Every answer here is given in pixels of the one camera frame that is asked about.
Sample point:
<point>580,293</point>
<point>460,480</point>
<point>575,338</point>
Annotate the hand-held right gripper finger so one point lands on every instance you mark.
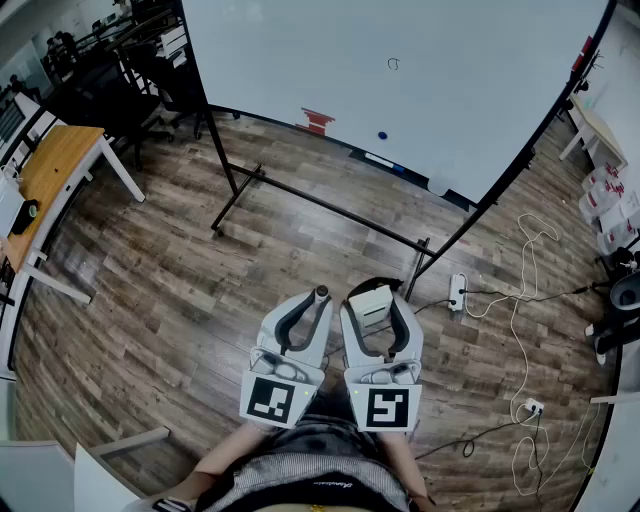
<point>411,335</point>
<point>354,340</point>

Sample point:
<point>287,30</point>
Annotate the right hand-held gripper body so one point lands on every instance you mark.
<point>385,405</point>

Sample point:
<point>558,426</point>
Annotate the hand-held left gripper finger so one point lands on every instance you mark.
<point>272,322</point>
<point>322,335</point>

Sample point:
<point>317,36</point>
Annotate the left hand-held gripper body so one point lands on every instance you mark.
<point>280,372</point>

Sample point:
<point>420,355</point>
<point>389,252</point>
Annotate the white whiteboard eraser black felt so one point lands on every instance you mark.
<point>370,305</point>

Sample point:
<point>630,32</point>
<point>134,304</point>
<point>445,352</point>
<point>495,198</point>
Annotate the person's right forearm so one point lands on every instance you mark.
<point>402,460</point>

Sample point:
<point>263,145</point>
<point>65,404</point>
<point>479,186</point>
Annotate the person's left forearm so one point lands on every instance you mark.
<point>225,455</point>

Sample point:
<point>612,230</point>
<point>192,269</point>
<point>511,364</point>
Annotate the person's dark denim shorts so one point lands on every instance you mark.
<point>330,420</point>

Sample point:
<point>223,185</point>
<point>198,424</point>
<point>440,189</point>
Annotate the person's grey knit top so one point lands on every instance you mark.
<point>310,475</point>

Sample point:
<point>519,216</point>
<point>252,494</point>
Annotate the white marker with blue cap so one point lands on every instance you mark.
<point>382,161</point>

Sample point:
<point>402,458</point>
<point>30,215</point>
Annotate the white table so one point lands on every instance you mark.
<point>597,127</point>
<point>620,450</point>
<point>30,475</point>

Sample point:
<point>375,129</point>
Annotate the stack of clear storage boxes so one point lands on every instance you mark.
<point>610,200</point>

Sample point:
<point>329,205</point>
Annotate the black office chair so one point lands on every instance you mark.
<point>125,100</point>
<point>180,95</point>

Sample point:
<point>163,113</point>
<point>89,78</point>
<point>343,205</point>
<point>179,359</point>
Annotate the white box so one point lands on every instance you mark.
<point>9,207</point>

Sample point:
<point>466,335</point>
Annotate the red rectangular tag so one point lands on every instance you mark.
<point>582,52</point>

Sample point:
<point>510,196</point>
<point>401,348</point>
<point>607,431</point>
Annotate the wooden desk with white frame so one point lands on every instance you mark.
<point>55,160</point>

